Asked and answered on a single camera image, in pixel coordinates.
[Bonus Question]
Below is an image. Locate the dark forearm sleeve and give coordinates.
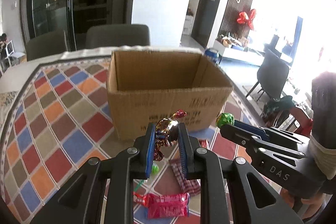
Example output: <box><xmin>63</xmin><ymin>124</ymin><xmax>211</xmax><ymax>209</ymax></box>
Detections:
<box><xmin>307</xmin><ymin>73</ymin><xmax>336</xmax><ymax>185</ymax></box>

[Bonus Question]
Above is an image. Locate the colourful diamond pattern tablecloth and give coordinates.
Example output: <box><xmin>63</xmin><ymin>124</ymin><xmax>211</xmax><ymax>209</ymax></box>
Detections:
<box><xmin>1</xmin><ymin>55</ymin><xmax>261</xmax><ymax>223</ymax></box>

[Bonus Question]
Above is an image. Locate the person's right hand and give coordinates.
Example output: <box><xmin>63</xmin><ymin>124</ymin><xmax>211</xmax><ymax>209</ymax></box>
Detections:
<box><xmin>280</xmin><ymin>188</ymin><xmax>330</xmax><ymax>219</ymax></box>

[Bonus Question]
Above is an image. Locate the shiny foil candy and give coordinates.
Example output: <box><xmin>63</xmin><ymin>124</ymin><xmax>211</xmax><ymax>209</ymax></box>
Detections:
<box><xmin>154</xmin><ymin>110</ymin><xmax>187</xmax><ymax>161</ymax></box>

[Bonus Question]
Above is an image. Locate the blue Pepsi can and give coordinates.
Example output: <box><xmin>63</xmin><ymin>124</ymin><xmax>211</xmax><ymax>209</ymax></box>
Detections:
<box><xmin>205</xmin><ymin>48</ymin><xmax>219</xmax><ymax>64</ymax></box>

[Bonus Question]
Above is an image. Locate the plaid red snack packet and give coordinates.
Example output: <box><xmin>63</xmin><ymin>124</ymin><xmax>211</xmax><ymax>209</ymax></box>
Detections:
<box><xmin>168</xmin><ymin>157</ymin><xmax>202</xmax><ymax>197</ymax></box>

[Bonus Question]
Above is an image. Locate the white small shelf rack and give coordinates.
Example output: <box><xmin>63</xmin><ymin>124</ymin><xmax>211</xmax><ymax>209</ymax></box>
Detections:
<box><xmin>1</xmin><ymin>40</ymin><xmax>26</xmax><ymax>67</ymax></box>

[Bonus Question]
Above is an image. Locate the dark hallway door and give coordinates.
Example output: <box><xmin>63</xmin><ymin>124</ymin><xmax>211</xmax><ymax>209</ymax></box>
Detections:
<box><xmin>191</xmin><ymin>0</ymin><xmax>220</xmax><ymax>48</ymax></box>

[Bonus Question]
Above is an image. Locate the pink red snack packet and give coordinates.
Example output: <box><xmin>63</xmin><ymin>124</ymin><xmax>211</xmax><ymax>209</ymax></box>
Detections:
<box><xmin>146</xmin><ymin>193</ymin><xmax>190</xmax><ymax>219</ymax></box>

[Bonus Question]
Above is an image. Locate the grey dining chair left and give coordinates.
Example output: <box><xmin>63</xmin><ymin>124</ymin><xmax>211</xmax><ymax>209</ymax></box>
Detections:
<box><xmin>26</xmin><ymin>30</ymin><xmax>68</xmax><ymax>61</ymax></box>

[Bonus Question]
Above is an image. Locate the green lollipop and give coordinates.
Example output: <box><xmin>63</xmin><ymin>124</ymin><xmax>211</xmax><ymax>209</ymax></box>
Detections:
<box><xmin>133</xmin><ymin>163</ymin><xmax>160</xmax><ymax>194</ymax></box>
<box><xmin>215</xmin><ymin>113</ymin><xmax>235</xmax><ymax>128</ymax></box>

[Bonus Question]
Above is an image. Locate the brown cardboard box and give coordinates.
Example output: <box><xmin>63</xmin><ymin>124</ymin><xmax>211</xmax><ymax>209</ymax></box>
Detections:
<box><xmin>106</xmin><ymin>49</ymin><xmax>234</xmax><ymax>141</ymax></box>

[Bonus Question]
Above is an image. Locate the dark chair in living room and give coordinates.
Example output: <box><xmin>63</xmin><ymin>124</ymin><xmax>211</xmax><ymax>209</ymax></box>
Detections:
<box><xmin>245</xmin><ymin>50</ymin><xmax>289</xmax><ymax>100</ymax></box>

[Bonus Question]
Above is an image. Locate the red white candy bar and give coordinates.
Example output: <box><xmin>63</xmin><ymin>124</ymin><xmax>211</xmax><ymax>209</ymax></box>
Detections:
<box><xmin>198</xmin><ymin>139</ymin><xmax>209</xmax><ymax>149</ymax></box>

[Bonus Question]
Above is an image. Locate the grey dining chair right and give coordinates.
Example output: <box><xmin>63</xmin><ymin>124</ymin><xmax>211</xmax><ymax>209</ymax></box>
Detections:
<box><xmin>85</xmin><ymin>24</ymin><xmax>150</xmax><ymax>49</ymax></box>

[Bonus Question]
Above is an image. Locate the white low TV cabinet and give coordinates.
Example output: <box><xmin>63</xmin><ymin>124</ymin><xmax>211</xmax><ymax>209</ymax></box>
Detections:
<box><xmin>213</xmin><ymin>40</ymin><xmax>264</xmax><ymax>67</ymax></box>

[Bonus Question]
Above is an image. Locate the grey dining chair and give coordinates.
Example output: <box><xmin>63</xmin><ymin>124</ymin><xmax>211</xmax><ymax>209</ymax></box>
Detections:
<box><xmin>85</xmin><ymin>24</ymin><xmax>150</xmax><ymax>49</ymax></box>
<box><xmin>26</xmin><ymin>30</ymin><xmax>68</xmax><ymax>61</ymax></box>

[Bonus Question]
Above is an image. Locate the floral patterned mat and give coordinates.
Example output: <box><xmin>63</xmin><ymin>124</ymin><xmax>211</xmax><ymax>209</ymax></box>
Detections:
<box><xmin>0</xmin><ymin>91</ymin><xmax>18</xmax><ymax>109</ymax></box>

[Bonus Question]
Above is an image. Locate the small red candy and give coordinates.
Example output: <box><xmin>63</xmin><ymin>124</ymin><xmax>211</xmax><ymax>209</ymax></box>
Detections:
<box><xmin>133</xmin><ymin>192</ymin><xmax>148</xmax><ymax>207</ymax></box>

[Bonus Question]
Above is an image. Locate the red bow decoration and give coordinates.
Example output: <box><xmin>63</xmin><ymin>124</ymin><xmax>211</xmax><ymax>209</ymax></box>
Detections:
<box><xmin>236</xmin><ymin>9</ymin><xmax>256</xmax><ymax>30</ymax></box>

